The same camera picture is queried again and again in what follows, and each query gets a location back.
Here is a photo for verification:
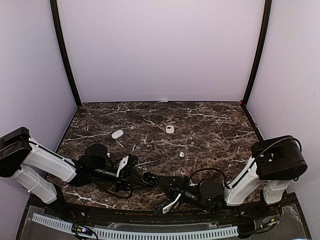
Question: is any white bud earbud right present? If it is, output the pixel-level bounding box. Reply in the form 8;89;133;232
179;151;186;158

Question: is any right black frame post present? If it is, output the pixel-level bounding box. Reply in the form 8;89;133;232
241;0;272;109

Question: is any white slotted cable duct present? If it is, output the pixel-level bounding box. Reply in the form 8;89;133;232
31;213;239;240

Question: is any black round charging case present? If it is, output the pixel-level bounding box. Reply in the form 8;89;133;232
141;172;157;186

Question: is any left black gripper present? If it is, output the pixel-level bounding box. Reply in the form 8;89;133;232
90;164;148;193

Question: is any white oval charging case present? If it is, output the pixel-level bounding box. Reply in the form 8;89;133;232
111;129;124;140

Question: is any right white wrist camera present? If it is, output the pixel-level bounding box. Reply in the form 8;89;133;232
153;193;182;215

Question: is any black front table rail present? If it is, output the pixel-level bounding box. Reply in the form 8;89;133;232
54;201;262;225

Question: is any black frame post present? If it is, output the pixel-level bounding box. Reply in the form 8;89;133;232
49;0;82;108
241;0;272;109

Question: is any beige gold-rimmed charging case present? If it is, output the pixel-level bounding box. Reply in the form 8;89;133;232
165;125;175;134

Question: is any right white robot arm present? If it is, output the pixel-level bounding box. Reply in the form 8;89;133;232
152;135;308;217

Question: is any left black frame post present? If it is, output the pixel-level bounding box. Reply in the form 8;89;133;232
49;0;82;108

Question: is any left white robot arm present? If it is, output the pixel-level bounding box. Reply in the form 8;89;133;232
0;127;156;218

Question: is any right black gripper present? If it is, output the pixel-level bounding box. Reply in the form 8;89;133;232
155;176;211;213

